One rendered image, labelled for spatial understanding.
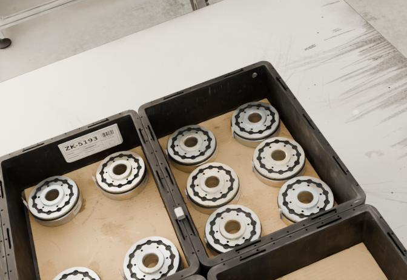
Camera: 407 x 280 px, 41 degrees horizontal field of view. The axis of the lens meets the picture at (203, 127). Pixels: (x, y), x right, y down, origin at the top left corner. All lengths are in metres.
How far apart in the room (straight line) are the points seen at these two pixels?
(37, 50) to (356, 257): 2.26
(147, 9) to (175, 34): 1.36
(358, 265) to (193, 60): 0.79
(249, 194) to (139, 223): 0.22
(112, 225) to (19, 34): 2.15
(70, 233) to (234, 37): 0.78
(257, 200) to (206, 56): 0.60
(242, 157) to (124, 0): 2.09
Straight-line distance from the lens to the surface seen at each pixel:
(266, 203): 1.06
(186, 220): 0.94
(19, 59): 2.96
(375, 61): 1.52
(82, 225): 1.11
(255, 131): 1.13
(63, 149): 1.15
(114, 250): 1.06
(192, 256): 0.90
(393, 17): 2.80
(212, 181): 1.08
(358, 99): 1.41
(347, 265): 1.00
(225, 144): 1.16
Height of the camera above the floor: 1.72
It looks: 48 degrees down
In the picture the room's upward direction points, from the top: 12 degrees counter-clockwise
